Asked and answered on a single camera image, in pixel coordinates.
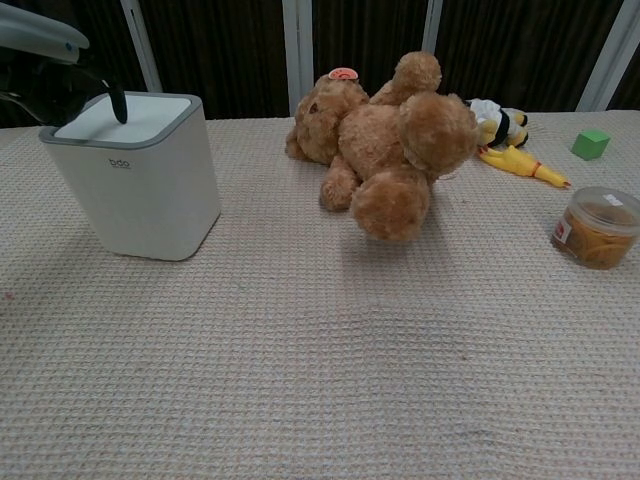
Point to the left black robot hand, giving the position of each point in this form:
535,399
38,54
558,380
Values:
60,92

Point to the left white grey robot arm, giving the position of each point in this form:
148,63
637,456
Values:
35,32

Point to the white lidded trash bin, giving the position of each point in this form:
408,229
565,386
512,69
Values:
150,200

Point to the dark pleated curtain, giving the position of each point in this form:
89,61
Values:
240,55

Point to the brown teddy bear plush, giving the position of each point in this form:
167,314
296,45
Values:
380,140

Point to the beige woven tablecloth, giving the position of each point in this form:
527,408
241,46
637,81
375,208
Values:
300,350

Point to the black yellow bee plush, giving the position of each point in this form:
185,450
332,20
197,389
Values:
502,125

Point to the yellow rubber chicken toy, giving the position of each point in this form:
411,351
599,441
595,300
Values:
515,162

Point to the green cube block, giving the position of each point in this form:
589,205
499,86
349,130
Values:
590,146

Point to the clear jar of rubber bands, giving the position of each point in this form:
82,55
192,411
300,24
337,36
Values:
597,235

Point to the white frame post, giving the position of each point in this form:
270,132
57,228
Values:
607,55
432,25
142,47
298,55

